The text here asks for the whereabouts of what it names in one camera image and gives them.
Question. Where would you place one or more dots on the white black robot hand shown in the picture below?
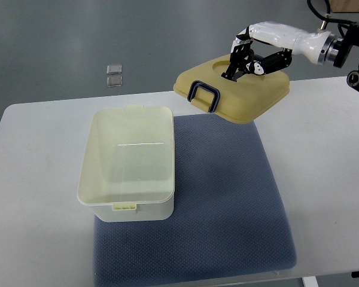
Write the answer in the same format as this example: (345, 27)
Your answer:
(317, 47)

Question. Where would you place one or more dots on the yellow box lid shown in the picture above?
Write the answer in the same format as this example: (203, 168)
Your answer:
(239, 101)

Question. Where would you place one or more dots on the brown cardboard box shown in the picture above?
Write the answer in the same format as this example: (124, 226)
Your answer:
(345, 6)

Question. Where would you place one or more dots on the white storage box base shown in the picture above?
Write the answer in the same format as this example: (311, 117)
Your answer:
(128, 169)

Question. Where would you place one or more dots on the upper floor metal plate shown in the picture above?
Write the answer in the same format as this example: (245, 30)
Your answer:
(113, 69)

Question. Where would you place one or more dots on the blue grey fabric mat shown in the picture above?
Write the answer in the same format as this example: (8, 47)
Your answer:
(228, 218)

